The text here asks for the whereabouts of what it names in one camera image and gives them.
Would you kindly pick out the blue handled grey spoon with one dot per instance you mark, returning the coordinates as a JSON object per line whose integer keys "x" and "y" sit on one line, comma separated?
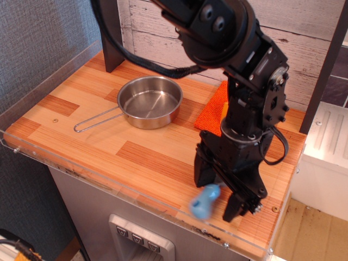
{"x": 202, "y": 205}

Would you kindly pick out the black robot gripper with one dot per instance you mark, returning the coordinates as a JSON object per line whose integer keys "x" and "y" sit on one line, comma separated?
{"x": 234, "y": 160}

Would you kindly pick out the yellow cheese wedge toy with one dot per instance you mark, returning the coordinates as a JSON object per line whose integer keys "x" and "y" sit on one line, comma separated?
{"x": 224, "y": 111}

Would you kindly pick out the yellow black object bottom left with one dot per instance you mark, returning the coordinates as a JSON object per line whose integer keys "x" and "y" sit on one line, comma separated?
{"x": 23, "y": 252}

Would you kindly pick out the grey toy fridge cabinet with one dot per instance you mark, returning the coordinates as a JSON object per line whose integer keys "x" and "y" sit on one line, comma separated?
{"x": 90, "y": 209}

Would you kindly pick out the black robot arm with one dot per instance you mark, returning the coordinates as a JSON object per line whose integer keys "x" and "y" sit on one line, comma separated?
{"x": 227, "y": 35}

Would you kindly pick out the dark grey right post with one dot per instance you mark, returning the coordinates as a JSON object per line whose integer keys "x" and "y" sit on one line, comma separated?
{"x": 331, "y": 56}

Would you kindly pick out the silver dispenser panel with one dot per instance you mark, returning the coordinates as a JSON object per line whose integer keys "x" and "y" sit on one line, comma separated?
{"x": 138, "y": 240}

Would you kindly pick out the stainless steel pot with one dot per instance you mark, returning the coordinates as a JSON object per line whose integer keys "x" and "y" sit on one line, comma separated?
{"x": 148, "y": 102}

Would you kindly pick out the white cabinet on right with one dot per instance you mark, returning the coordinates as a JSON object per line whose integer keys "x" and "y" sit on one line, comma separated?
{"x": 321, "y": 176}

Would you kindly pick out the dark grey post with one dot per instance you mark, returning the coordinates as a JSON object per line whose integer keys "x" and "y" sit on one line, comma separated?
{"x": 110, "y": 12}
{"x": 331, "y": 56}

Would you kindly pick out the orange knitted cloth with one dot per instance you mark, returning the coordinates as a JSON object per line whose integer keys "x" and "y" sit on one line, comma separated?
{"x": 209, "y": 118}

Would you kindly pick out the dark grey left post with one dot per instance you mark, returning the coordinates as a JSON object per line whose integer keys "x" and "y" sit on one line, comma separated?
{"x": 110, "y": 12}

